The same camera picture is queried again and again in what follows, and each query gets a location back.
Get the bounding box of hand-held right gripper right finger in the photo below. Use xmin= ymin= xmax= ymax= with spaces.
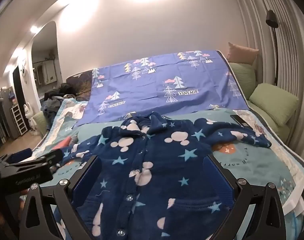
xmin=203 ymin=154 xmax=286 ymax=240

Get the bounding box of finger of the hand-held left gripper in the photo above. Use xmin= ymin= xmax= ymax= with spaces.
xmin=0 ymin=148 xmax=34 ymax=167
xmin=33 ymin=149 xmax=63 ymax=167

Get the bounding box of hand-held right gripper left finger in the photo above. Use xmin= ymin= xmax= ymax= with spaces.
xmin=16 ymin=155 xmax=102 ymax=240

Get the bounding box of navy fleece pajama top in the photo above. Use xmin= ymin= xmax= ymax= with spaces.
xmin=58 ymin=111 xmax=272 ymax=240

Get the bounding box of pile of dark clothes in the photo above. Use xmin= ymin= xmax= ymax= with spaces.
xmin=41 ymin=82 xmax=77 ymax=120

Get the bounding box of green bed cushion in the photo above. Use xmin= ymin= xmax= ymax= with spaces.
xmin=32 ymin=112 xmax=49 ymax=137

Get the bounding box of white ladder shelf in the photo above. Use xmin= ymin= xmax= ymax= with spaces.
xmin=10 ymin=104 xmax=27 ymax=133

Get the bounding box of dark grey cabinet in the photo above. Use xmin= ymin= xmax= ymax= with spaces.
xmin=0 ymin=86 xmax=20 ymax=142

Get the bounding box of white cat figurine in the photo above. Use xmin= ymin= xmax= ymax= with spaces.
xmin=23 ymin=104 xmax=37 ymax=132

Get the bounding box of teal printed blanket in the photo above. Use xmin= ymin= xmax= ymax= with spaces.
xmin=19 ymin=107 xmax=304 ymax=240

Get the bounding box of black phone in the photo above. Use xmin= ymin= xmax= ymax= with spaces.
xmin=230 ymin=114 xmax=254 ymax=128

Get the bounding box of brown patterned blanket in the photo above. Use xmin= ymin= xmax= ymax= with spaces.
xmin=66 ymin=70 xmax=95 ymax=98

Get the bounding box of white mirror cabinet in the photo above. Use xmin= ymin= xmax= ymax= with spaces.
xmin=33 ymin=60 xmax=55 ymax=85

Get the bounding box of green pillow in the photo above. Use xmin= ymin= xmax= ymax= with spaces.
xmin=249 ymin=83 xmax=300 ymax=127
xmin=228 ymin=62 xmax=257 ymax=98

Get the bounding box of blue tree-print sheet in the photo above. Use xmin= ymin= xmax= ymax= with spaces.
xmin=76 ymin=49 xmax=250 ymax=127

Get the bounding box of peach pillow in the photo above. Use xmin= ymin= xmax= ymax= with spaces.
xmin=227 ymin=42 xmax=259 ymax=64

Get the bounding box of black floor lamp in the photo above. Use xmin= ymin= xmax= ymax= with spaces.
xmin=265 ymin=10 xmax=280 ymax=85

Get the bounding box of black wall panel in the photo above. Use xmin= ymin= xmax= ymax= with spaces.
xmin=12 ymin=65 xmax=26 ymax=108

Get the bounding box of white bear wall ornament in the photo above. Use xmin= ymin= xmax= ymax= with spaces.
xmin=18 ymin=59 xmax=29 ymax=82

